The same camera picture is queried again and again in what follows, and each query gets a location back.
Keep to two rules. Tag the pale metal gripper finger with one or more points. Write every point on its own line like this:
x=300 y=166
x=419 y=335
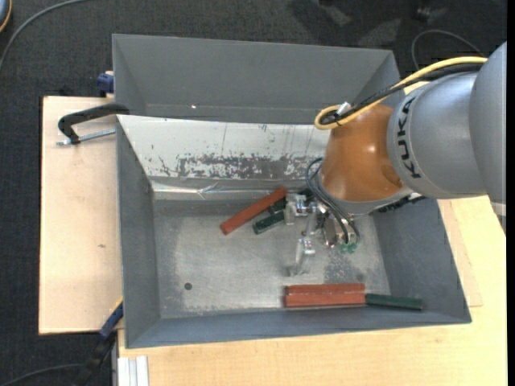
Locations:
x=290 y=215
x=301 y=261

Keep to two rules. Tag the dark green flat block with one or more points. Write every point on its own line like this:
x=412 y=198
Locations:
x=269 y=222
x=394 y=301

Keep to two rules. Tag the red-brown flat block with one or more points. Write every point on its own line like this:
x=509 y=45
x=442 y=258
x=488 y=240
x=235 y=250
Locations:
x=326 y=288
x=251 y=212
x=322 y=300

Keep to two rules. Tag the grey metal bin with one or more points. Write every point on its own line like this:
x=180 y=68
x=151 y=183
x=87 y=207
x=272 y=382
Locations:
x=225 y=264

